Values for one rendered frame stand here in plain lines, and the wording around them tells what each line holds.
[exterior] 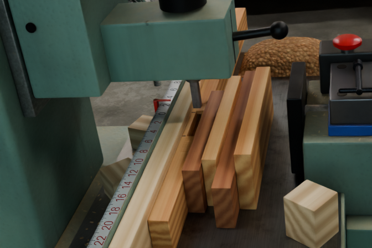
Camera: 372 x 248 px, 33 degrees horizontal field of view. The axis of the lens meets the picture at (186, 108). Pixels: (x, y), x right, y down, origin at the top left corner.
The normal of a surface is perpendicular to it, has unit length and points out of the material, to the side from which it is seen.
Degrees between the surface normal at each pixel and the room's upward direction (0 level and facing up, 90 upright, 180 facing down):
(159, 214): 0
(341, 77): 0
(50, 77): 90
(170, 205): 0
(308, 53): 38
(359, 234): 90
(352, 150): 90
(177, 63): 90
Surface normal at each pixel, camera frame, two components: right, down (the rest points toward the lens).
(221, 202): -0.21, 0.48
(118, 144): -0.13, -0.88
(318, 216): 0.67, 0.26
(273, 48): -0.25, -0.64
